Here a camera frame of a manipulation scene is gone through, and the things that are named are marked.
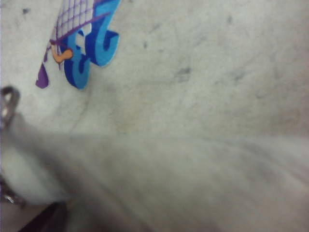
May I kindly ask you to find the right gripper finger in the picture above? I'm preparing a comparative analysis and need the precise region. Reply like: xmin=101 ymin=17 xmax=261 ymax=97
xmin=18 ymin=201 xmax=71 ymax=232

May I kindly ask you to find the cream printed canvas bag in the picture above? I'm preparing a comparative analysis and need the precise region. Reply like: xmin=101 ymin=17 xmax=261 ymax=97
xmin=0 ymin=0 xmax=309 ymax=232

